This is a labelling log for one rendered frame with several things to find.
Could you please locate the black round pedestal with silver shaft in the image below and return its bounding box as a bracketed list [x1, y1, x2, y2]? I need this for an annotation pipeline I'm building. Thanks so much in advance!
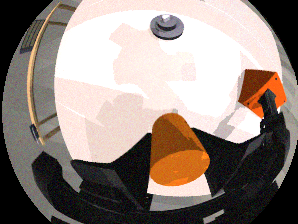
[150, 14, 185, 40]

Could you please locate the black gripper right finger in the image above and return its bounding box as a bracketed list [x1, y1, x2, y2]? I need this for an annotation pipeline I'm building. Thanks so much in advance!
[190, 127, 266, 197]

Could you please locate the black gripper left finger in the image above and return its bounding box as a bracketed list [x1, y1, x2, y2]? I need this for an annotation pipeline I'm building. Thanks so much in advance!
[71, 132, 153, 209]

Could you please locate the orange cylinder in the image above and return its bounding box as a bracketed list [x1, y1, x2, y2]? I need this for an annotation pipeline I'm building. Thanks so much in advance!
[150, 112, 210, 186]

